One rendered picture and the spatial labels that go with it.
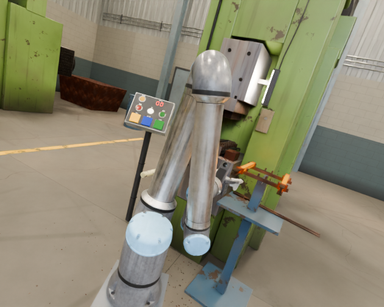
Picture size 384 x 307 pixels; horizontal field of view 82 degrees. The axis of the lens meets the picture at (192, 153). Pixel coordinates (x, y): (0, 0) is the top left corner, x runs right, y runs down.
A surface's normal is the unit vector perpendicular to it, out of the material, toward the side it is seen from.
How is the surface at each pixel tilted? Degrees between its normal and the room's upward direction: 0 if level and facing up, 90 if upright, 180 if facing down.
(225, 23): 90
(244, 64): 90
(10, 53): 90
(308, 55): 90
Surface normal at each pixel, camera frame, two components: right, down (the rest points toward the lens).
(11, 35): 0.82, 0.36
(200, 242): 0.05, 0.35
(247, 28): -0.47, 0.09
